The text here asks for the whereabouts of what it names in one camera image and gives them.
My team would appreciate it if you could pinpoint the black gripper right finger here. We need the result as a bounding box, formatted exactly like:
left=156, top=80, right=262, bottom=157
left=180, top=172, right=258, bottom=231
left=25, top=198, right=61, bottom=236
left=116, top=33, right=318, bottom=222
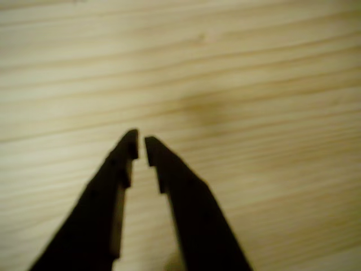
left=144, top=135, right=254, bottom=271

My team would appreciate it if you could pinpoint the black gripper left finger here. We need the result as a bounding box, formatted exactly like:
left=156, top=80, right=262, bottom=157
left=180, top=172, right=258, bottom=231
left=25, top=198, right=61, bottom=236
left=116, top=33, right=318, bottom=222
left=27, top=128, right=140, bottom=271

